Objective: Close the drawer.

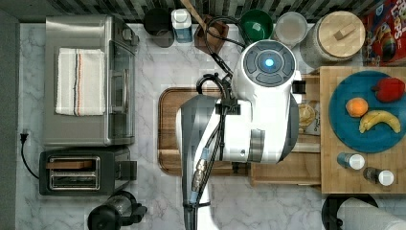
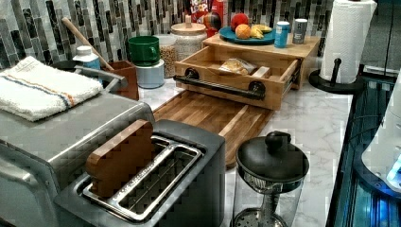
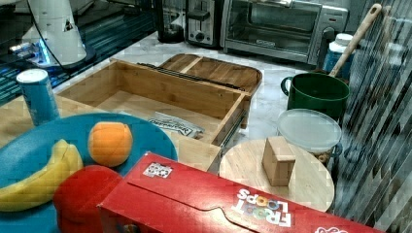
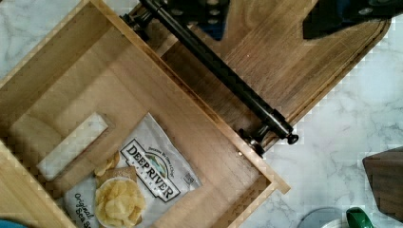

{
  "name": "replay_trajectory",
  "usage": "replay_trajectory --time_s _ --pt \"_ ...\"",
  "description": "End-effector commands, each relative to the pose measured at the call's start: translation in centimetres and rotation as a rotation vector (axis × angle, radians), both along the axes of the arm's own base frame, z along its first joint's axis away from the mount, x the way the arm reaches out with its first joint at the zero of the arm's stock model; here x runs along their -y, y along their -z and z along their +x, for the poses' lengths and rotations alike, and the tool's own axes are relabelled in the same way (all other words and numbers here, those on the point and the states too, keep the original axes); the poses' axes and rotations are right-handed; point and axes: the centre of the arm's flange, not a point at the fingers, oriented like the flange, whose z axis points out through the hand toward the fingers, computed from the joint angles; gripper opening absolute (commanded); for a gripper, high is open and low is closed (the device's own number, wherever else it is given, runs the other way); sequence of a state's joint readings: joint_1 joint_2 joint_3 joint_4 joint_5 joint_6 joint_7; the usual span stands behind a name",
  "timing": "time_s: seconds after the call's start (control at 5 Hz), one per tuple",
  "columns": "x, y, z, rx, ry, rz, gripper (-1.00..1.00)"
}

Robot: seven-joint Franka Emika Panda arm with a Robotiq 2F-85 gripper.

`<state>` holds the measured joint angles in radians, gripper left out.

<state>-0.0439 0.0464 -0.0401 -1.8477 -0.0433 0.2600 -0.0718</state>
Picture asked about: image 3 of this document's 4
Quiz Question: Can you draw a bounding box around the wooden drawer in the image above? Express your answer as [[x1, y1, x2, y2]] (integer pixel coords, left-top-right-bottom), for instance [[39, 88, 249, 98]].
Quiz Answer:
[[57, 58, 253, 148]]

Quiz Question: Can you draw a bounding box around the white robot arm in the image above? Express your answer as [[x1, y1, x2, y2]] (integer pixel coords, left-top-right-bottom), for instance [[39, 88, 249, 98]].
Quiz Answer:
[[9, 0, 95, 69]]

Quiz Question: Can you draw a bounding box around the packet inside drawer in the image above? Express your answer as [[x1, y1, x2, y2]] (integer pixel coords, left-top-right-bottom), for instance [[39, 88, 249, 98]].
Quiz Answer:
[[148, 112, 205, 139]]

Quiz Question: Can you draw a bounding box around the wooden serving tray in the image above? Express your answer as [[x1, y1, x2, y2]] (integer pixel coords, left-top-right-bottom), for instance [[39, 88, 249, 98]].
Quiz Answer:
[[160, 53, 262, 95]]

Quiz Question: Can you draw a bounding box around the jar with wooden lid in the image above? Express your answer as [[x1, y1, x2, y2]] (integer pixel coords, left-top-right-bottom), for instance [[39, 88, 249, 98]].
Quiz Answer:
[[219, 137, 334, 212]]

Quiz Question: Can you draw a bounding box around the red Froot Loops box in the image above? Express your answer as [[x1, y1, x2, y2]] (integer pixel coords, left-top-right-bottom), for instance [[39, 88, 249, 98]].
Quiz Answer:
[[98, 152, 383, 233]]

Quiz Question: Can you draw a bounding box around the black slot toaster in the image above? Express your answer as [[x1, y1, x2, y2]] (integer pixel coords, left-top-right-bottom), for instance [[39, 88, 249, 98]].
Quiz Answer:
[[186, 0, 224, 49]]

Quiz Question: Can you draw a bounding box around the black coffee grinder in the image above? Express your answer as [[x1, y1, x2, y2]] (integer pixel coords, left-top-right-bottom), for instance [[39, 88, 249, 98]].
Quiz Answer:
[[154, 0, 186, 44]]

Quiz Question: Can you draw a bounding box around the orange fruit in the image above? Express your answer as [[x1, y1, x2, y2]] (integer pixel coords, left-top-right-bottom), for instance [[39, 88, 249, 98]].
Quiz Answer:
[[87, 121, 133, 167]]

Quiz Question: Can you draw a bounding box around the clear lidded plastic container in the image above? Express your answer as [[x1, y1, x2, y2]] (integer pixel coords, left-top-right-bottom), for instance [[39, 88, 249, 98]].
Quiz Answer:
[[277, 109, 343, 164]]

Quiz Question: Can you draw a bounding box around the green mug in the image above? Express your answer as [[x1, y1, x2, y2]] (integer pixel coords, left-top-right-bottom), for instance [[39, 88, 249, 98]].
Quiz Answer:
[[280, 73, 350, 120]]

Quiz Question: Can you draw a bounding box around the silver toaster oven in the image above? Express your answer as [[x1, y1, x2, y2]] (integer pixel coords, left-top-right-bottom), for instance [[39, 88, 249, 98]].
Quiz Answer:
[[221, 0, 350, 65]]

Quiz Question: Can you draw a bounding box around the yellow banana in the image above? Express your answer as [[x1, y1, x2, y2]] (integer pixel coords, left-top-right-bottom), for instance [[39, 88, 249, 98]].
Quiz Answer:
[[0, 140, 84, 212]]

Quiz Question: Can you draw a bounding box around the red bell pepper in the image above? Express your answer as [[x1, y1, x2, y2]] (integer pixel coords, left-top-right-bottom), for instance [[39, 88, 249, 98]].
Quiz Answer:
[[52, 165, 122, 233]]

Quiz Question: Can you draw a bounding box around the blue white-capped bottle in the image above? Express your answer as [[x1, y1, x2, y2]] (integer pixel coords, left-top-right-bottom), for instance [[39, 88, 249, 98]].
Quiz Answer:
[[323, 33, 355, 80]]

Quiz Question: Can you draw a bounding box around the blue shaker white cap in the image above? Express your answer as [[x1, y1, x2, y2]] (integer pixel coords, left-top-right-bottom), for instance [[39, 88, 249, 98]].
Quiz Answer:
[[17, 69, 60, 126]]

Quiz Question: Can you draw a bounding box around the blue plate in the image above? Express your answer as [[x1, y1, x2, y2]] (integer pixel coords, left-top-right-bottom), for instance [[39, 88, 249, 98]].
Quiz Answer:
[[0, 113, 178, 233]]

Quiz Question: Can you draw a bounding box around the wooden spoon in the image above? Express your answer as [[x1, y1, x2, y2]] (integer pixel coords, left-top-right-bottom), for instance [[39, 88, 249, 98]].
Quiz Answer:
[[329, 3, 382, 77]]

